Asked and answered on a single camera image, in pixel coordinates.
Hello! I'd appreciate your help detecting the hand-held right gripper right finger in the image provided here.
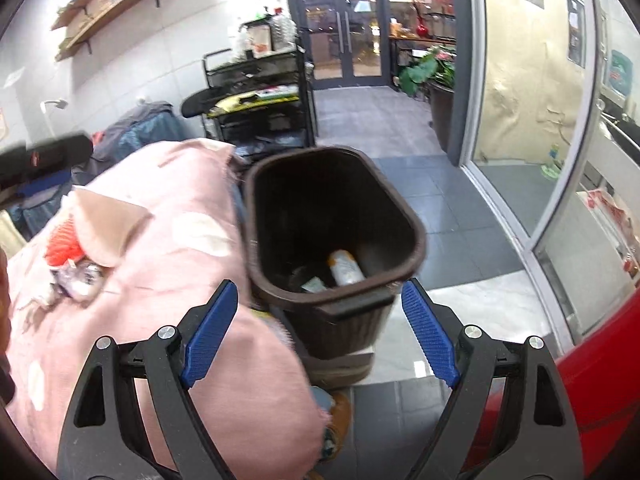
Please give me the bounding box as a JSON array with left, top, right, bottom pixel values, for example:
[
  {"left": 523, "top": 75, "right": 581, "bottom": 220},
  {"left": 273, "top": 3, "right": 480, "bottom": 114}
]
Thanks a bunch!
[{"left": 400, "top": 279, "right": 586, "bottom": 480}]

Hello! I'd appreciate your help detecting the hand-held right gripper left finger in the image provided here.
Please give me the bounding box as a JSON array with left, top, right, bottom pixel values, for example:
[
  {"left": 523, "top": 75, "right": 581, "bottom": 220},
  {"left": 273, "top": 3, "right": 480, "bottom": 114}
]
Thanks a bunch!
[{"left": 56, "top": 280, "right": 240, "bottom": 480}]

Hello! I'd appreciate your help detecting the brown plastic trash bin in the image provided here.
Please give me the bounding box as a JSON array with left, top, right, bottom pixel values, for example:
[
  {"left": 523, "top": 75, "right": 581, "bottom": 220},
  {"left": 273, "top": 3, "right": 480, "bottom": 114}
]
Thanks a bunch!
[{"left": 241, "top": 145, "right": 428, "bottom": 361}]

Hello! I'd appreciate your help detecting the white floor lamp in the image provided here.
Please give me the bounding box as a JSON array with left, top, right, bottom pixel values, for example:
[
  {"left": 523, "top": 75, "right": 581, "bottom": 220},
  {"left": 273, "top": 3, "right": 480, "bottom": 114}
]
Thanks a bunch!
[{"left": 40, "top": 99, "right": 69, "bottom": 136}]

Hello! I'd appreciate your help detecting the pink white-dotted blanket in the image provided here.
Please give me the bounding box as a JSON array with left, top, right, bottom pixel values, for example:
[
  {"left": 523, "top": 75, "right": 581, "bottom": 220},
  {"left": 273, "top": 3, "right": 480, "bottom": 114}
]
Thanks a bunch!
[{"left": 5, "top": 137, "right": 326, "bottom": 466}]

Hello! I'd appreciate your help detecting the beige low stool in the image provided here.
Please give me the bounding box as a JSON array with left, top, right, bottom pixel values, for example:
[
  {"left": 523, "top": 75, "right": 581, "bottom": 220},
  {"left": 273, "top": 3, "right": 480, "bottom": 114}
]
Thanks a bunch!
[{"left": 280, "top": 345, "right": 376, "bottom": 388}]

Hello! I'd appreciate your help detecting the bed with grey blue bedding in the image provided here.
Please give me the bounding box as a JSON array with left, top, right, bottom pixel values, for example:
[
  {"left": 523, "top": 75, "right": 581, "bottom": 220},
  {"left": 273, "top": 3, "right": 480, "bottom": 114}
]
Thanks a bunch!
[{"left": 90, "top": 101, "right": 183, "bottom": 166}]

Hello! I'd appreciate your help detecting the red foam fruit net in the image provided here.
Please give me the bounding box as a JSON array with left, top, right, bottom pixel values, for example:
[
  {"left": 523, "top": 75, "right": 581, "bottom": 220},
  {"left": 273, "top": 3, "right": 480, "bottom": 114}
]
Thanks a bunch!
[{"left": 42, "top": 220, "right": 86, "bottom": 267}]

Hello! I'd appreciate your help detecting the white orange plastic bottle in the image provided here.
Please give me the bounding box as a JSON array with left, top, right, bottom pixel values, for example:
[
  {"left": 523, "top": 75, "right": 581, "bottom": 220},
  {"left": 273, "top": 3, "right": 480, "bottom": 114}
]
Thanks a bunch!
[{"left": 327, "top": 249, "right": 366, "bottom": 287}]

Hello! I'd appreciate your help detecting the orange brown slipper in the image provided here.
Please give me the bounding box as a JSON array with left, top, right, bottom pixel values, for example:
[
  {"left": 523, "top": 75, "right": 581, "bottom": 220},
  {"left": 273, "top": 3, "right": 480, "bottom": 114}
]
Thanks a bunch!
[{"left": 312, "top": 387, "right": 353, "bottom": 461}]

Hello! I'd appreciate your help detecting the crumpled silver plastic wrapper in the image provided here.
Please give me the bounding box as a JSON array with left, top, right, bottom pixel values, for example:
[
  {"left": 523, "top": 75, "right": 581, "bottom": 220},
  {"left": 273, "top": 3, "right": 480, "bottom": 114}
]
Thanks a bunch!
[{"left": 50, "top": 257, "right": 108, "bottom": 301}]

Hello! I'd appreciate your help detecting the black round stool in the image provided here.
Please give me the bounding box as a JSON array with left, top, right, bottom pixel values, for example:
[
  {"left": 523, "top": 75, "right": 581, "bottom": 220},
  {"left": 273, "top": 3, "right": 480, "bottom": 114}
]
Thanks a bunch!
[{"left": 180, "top": 87, "right": 226, "bottom": 118}]

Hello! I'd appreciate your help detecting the red glossy object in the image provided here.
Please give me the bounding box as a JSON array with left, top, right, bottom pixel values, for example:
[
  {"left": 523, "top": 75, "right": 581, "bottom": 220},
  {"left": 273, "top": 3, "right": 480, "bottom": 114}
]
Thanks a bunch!
[{"left": 470, "top": 290, "right": 640, "bottom": 480}]

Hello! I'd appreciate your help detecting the pale yellow sheet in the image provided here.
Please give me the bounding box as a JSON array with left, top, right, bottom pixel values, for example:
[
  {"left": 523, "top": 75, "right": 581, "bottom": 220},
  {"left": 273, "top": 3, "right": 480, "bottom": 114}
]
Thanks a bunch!
[{"left": 212, "top": 92, "right": 261, "bottom": 116}]

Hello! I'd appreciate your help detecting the small green toy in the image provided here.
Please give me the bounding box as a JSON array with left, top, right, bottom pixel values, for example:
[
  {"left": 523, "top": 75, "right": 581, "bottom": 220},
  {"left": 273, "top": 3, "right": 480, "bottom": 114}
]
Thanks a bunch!
[{"left": 542, "top": 144, "right": 563, "bottom": 178}]

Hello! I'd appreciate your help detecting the red white plastic bag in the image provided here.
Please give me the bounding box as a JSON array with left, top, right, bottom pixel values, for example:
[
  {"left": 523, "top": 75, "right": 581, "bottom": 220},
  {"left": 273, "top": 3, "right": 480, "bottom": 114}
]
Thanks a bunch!
[{"left": 582, "top": 187, "right": 640, "bottom": 281}]

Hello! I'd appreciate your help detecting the dark brown plant pot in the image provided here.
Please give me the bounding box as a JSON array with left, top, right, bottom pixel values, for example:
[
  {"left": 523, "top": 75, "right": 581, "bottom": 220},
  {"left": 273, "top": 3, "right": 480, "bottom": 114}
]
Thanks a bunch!
[{"left": 427, "top": 82, "right": 456, "bottom": 153}]

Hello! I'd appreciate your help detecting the cluster of bottles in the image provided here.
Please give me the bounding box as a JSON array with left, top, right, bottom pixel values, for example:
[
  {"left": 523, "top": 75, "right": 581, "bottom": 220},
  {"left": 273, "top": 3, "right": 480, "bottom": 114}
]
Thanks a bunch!
[{"left": 235, "top": 2, "right": 299, "bottom": 59}]

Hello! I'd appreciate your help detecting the green leafy plant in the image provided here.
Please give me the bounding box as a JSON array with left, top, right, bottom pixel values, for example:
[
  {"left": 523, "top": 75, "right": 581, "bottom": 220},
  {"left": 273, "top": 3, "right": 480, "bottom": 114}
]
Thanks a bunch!
[{"left": 397, "top": 45, "right": 457, "bottom": 96}]

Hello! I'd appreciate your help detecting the red vase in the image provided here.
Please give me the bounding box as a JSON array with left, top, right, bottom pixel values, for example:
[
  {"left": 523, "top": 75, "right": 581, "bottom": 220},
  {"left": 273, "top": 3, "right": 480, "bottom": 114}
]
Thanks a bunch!
[{"left": 412, "top": 2, "right": 431, "bottom": 41}]

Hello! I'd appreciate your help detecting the glass double door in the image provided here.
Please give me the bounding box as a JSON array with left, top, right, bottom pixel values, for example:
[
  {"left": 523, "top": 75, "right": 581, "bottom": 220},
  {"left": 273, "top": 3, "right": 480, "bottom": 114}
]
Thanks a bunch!
[{"left": 295, "top": 0, "right": 386, "bottom": 86}]

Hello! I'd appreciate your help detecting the wooden wall shelf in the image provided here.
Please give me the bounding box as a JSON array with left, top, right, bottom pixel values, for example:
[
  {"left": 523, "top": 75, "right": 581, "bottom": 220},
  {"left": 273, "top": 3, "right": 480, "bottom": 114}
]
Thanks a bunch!
[{"left": 50, "top": 0, "right": 196, "bottom": 62}]

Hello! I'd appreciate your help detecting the black wire utility cart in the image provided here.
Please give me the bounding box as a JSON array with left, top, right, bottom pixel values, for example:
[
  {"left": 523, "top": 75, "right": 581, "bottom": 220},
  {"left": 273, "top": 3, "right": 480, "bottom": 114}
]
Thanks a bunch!
[{"left": 201, "top": 17, "right": 317, "bottom": 153}]

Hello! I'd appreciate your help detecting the teal wall poster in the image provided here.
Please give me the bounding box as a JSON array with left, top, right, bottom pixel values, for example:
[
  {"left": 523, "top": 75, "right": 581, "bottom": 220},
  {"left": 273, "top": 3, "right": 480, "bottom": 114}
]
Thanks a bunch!
[{"left": 607, "top": 50, "right": 635, "bottom": 96}]

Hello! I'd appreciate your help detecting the dark wall poster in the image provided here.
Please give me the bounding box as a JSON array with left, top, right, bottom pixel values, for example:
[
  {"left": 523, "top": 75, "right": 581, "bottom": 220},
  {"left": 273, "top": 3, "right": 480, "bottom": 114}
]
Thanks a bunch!
[{"left": 565, "top": 0, "right": 587, "bottom": 66}]

